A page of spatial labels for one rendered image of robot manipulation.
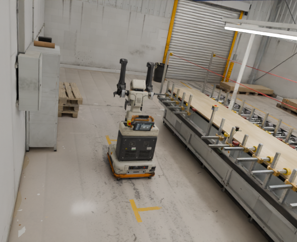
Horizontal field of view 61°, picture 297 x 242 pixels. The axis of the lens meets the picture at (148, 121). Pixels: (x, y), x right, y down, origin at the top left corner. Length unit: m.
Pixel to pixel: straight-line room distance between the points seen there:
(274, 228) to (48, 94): 3.47
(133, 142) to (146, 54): 7.58
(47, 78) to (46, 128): 0.79
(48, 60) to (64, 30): 6.38
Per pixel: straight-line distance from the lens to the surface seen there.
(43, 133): 4.23
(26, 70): 2.98
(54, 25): 10.18
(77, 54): 10.32
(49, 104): 4.04
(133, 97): 3.66
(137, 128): 3.44
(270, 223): 3.59
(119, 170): 3.66
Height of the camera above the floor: 2.21
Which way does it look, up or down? 21 degrees down
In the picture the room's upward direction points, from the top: 11 degrees clockwise
